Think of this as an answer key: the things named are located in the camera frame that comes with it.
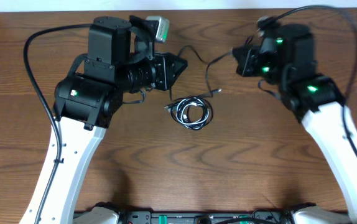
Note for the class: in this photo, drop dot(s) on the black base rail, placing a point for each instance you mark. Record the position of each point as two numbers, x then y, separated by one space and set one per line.
144 217

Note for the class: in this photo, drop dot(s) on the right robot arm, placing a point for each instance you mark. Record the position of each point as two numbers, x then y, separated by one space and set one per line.
286 58

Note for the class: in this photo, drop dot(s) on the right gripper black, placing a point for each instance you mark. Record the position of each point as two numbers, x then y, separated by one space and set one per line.
248 55

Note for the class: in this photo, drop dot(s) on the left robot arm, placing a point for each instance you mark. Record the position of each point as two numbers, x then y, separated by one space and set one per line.
121 58

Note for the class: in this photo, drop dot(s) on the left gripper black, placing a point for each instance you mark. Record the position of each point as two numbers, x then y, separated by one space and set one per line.
166 73

